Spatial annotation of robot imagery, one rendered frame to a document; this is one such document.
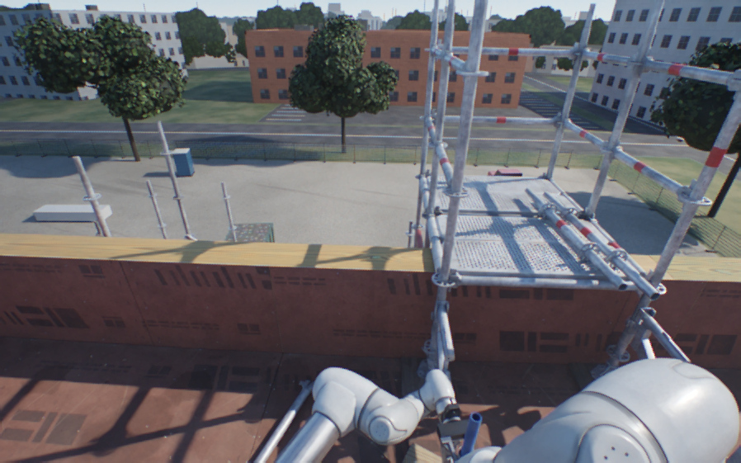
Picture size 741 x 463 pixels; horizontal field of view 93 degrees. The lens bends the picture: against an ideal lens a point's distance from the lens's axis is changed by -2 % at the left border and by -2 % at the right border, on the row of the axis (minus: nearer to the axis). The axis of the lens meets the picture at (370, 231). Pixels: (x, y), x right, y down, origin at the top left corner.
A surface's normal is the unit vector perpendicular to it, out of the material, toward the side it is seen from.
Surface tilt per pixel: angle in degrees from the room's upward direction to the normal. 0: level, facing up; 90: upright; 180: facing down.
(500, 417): 0
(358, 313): 90
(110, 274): 90
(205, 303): 90
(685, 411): 17
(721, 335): 90
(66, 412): 0
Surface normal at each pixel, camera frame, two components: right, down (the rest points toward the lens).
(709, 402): 0.25, -0.62
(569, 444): -0.78, -0.61
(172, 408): 0.01, -0.87
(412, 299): -0.04, 0.50
